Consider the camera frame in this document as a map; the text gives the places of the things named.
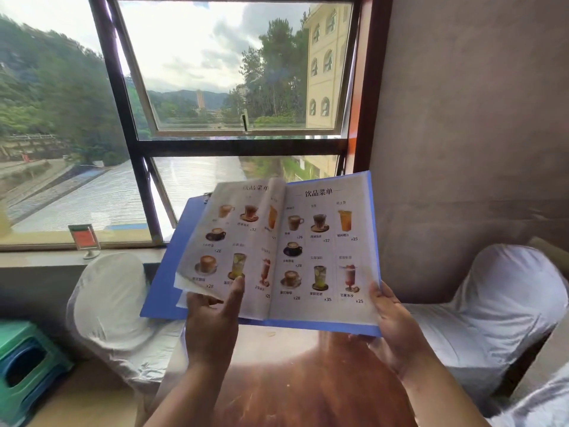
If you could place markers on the person's right hand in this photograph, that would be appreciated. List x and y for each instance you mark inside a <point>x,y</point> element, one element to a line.
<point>400,337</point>

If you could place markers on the person's left hand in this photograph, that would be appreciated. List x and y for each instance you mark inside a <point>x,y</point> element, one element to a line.
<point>209,333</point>

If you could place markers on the person's left thumb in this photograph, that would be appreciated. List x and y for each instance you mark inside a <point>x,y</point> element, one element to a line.
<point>235,302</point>

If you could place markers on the person's right thumb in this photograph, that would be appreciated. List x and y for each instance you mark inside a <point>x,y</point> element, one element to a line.
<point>386,304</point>

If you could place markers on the white drinks menu page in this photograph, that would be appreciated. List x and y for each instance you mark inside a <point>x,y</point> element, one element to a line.
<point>231,235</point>

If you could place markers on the blue menu folder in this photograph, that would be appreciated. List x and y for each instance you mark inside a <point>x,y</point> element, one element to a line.
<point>169,266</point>

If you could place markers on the person's left forearm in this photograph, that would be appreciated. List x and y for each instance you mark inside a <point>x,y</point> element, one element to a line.
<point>186,400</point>

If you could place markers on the person's right forearm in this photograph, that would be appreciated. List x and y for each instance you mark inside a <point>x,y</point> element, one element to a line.
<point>440,395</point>

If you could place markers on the white covered chair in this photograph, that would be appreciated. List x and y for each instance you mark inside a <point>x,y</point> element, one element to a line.
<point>111,302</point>
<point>498,297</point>
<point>540,402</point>

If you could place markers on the small table sign stand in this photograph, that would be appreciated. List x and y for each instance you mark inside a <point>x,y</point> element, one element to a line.
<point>84,237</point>

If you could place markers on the green plastic stool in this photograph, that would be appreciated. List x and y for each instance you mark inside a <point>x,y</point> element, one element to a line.
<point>17,337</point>

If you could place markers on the blue plastic stool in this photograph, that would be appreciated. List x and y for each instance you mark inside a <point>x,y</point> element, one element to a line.
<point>9,371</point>

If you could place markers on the yellow building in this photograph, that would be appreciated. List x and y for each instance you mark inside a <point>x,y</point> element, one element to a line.
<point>326,71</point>

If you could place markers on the dark window frame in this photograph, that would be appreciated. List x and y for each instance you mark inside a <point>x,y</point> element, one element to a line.
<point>249,146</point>

